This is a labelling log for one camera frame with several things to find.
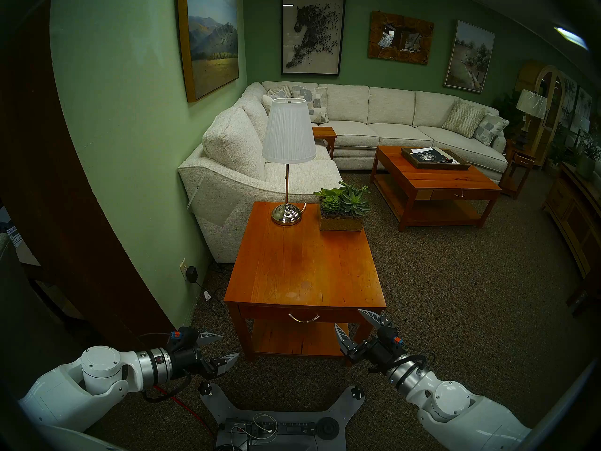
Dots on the cream sectional sofa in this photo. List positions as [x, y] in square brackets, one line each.
[225, 196]

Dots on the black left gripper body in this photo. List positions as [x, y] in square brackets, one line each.
[185, 358]

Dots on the dark wooden serving tray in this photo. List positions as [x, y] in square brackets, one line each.
[441, 167]

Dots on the rustic wood framed mirror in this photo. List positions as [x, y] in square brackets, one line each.
[375, 36]

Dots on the dark brown wooden door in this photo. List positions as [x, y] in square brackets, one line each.
[70, 196]

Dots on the wrapped shade table lamp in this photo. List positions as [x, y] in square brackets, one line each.
[531, 102]

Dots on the black framed horse artwork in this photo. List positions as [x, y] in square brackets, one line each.
[312, 34]

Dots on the dark hardcover book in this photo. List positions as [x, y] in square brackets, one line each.
[434, 158]

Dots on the black power strip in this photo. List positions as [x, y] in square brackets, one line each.
[291, 427]

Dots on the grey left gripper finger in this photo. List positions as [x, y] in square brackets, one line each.
[223, 363]
[209, 336]

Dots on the white labelled box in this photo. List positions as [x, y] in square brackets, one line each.
[15, 238]

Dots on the potted green plant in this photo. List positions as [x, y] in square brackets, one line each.
[586, 166]

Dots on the framed tree landscape painting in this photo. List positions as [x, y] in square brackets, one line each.
[469, 55]

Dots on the plain cream throw pillow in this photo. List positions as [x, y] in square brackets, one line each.
[266, 103]

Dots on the ceiling light panel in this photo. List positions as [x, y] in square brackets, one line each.
[570, 37]

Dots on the dark green floor plant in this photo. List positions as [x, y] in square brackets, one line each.
[507, 109]

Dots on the striped beige throw pillow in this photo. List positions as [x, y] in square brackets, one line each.
[462, 117]
[280, 91]

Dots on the white shade chrome table lamp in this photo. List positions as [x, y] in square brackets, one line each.
[288, 130]

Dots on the dark wooden end table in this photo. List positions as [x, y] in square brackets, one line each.
[516, 161]

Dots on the black power adapter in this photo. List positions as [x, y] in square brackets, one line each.
[191, 274]

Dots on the succulent plants in box planter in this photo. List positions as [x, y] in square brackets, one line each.
[342, 206]

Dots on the orange wooden end table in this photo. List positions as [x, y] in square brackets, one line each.
[305, 267]

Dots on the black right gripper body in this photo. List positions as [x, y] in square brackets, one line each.
[380, 353]

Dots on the black star knob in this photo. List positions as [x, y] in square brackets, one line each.
[357, 391]
[204, 388]

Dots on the wooden coffee table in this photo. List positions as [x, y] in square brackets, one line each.
[436, 177]

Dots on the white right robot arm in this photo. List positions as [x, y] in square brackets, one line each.
[450, 398]

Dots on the long wooden sideboard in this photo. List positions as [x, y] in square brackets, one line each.
[570, 210]

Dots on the grey patchwork throw pillow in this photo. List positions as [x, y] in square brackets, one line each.
[490, 128]
[320, 104]

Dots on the framed botanical wall print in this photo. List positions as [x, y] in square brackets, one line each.
[569, 100]
[585, 109]

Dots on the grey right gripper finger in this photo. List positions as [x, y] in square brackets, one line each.
[374, 317]
[343, 339]

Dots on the arched light wood cabinet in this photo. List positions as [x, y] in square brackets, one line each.
[555, 79]

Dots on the framed mountain landscape painting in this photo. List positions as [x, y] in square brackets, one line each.
[211, 41]

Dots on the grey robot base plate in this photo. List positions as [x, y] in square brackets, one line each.
[216, 408]

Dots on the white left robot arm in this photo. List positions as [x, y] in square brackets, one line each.
[101, 365]

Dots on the small wooden side table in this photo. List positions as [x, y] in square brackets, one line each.
[324, 133]

